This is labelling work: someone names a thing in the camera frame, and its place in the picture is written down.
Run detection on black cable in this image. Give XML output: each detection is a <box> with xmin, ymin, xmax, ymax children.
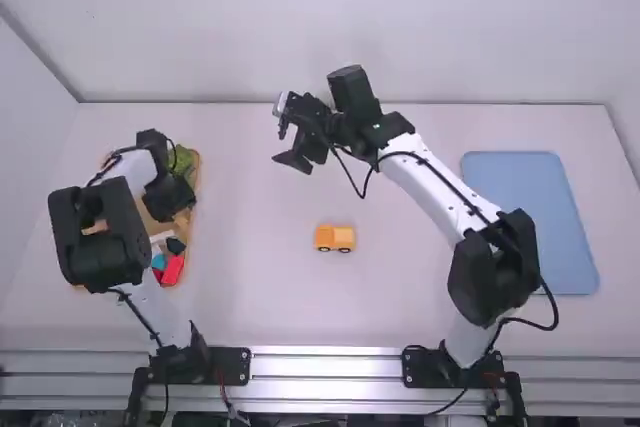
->
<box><xmin>499</xmin><ymin>276</ymin><xmax>559</xmax><ymax>333</ymax></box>
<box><xmin>329</xmin><ymin>144</ymin><xmax>382</xmax><ymax>201</ymax></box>

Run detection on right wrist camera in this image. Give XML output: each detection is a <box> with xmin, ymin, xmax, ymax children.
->
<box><xmin>271</xmin><ymin>90</ymin><xmax>294</xmax><ymax>118</ymax></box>

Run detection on silver rails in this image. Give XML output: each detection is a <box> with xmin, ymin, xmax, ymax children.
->
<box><xmin>0</xmin><ymin>345</ymin><xmax>640</xmax><ymax>418</ymax></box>

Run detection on green toy brick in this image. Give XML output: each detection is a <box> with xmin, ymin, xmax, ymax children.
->
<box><xmin>169</xmin><ymin>145</ymin><xmax>197</xmax><ymax>176</ymax></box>

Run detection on tan tray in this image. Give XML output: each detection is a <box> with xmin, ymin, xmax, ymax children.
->
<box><xmin>72</xmin><ymin>146</ymin><xmax>202</xmax><ymax>291</ymax></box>

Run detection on yellow toy car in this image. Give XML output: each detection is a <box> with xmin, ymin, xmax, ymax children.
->
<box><xmin>313</xmin><ymin>223</ymin><xmax>357</xmax><ymax>254</ymax></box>

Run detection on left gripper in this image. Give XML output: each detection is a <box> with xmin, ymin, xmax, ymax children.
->
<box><xmin>142</xmin><ymin>171</ymin><xmax>197</xmax><ymax>223</ymax></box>

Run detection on blue mat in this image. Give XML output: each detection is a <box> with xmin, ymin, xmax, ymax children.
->
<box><xmin>459</xmin><ymin>150</ymin><xmax>600</xmax><ymax>298</ymax></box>

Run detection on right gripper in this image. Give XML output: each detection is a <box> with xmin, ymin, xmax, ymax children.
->
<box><xmin>271</xmin><ymin>91</ymin><xmax>334</xmax><ymax>177</ymax></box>

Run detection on red toy brick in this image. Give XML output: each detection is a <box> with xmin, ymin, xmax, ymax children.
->
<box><xmin>153</xmin><ymin>254</ymin><xmax>186</xmax><ymax>288</ymax></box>

